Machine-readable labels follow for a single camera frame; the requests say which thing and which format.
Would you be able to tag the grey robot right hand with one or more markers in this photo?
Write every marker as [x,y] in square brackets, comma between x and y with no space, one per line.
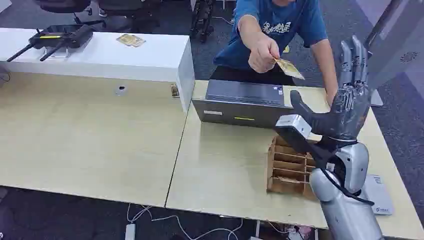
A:
[344,119]

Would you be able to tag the person's right hand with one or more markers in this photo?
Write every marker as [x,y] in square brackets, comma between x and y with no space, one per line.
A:
[263,54]

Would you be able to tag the golden printed card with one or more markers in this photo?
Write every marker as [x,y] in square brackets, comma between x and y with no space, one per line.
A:
[139,41]
[290,69]
[125,39]

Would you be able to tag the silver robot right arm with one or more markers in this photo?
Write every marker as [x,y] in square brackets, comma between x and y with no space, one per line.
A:
[351,218]

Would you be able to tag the yellow floor tag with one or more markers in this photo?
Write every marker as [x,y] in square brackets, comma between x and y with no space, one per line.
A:
[287,49]

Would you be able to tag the person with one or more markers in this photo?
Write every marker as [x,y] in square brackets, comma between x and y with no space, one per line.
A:
[281,23]

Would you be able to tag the grey laptop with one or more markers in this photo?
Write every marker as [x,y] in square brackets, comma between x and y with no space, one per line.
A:
[238,102]

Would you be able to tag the black chair base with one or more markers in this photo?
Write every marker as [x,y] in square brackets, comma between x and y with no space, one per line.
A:
[202,20]

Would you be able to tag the wooden slotted card box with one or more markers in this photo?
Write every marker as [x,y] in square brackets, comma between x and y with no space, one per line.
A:
[286,172]

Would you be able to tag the grey flat pad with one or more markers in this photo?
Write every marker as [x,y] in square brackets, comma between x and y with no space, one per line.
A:
[379,195]

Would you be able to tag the white panel stand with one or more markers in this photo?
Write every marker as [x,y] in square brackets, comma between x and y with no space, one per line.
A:
[397,43]

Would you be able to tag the small dark card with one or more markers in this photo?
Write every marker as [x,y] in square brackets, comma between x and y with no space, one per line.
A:
[175,90]

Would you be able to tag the chrome pole stand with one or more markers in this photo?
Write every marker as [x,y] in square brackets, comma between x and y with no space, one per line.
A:
[381,23]

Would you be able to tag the black office chair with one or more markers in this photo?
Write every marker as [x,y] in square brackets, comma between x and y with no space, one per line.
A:
[63,5]
[132,10]

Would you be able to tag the white raised desk shelf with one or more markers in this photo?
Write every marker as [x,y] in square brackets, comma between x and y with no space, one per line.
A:
[99,56]

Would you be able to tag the black router with antennas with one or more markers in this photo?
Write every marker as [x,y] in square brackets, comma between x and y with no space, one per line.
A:
[63,36]

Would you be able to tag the clear router stand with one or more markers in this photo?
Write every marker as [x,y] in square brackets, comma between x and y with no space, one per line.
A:
[58,53]

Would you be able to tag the white power strip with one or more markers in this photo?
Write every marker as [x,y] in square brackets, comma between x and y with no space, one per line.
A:
[130,232]

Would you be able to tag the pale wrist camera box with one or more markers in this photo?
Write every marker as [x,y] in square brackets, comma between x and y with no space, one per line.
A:
[293,124]

